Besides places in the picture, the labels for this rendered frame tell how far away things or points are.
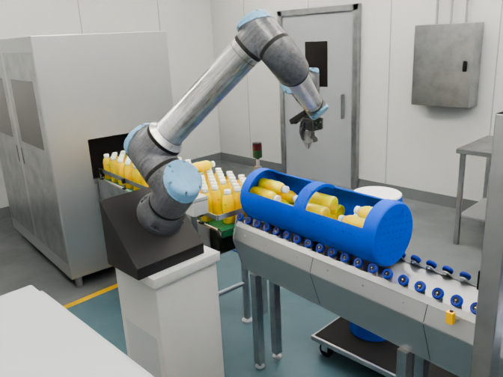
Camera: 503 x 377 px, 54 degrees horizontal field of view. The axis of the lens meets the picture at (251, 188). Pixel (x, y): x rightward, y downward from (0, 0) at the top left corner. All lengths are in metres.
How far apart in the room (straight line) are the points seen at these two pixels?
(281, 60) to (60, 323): 1.03
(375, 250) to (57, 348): 1.46
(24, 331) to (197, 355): 1.25
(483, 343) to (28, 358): 1.27
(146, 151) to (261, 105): 5.47
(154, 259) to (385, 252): 0.95
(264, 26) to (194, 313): 1.12
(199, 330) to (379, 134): 4.39
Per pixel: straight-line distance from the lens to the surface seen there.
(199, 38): 7.70
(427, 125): 5.78
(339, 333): 3.22
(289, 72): 1.64
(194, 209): 2.70
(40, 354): 0.92
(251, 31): 1.66
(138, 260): 1.86
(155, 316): 1.97
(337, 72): 6.27
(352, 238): 2.14
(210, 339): 2.17
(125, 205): 1.97
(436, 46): 5.43
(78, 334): 0.94
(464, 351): 2.06
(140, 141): 1.85
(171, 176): 1.76
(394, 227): 2.17
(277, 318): 3.09
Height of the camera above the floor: 1.92
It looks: 17 degrees down
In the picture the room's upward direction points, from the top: 3 degrees counter-clockwise
